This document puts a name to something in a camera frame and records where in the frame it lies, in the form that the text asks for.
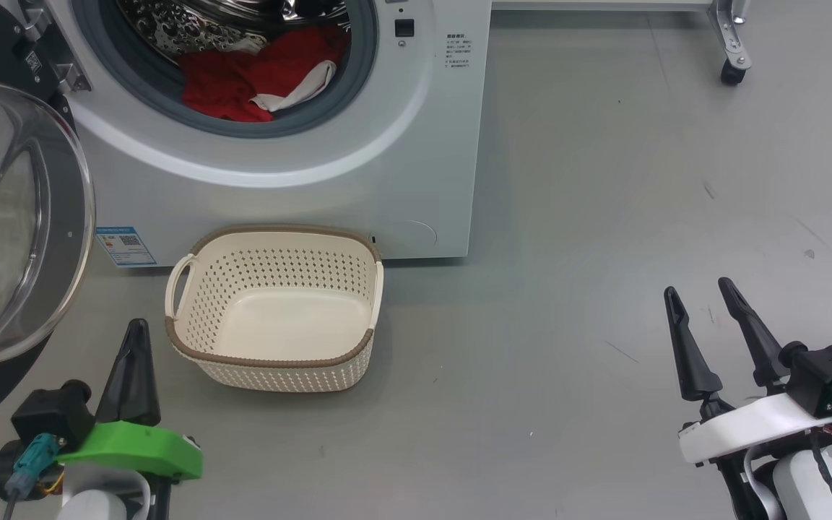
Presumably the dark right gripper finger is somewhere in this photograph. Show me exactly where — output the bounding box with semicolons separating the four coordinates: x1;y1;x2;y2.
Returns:
664;287;724;402
718;277;789;388

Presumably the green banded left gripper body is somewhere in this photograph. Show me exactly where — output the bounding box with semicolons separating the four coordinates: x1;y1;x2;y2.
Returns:
0;421;204;520

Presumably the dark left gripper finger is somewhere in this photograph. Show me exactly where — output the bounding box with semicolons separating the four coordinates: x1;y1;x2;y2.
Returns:
129;318;163;428
95;318;139;424

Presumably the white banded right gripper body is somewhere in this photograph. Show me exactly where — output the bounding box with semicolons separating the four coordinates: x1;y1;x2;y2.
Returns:
678;392;832;520

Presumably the black rimmed glass washer door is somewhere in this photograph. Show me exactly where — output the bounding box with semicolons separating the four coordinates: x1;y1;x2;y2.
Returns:
0;0;97;439

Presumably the red garment with white trim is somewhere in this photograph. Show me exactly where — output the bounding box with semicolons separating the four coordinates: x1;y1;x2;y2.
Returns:
180;27;350;122

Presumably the cream perforated laundry basket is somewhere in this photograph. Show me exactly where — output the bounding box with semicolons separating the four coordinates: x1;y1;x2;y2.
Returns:
165;224;385;393

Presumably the white washing machine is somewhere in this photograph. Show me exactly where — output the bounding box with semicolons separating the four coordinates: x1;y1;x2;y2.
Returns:
0;0;493;268

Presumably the blue energy label sticker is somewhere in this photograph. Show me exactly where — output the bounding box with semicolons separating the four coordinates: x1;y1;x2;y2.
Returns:
96;227;157;268

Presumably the metal partition foot with caster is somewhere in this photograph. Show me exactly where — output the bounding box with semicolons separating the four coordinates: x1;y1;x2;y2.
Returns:
707;0;753;86

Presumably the small text notice sticker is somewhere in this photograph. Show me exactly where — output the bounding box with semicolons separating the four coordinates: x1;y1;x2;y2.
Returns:
445;32;472;77

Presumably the black left cable teal plug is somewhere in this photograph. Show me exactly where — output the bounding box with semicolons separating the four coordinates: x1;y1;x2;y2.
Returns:
3;433;61;520

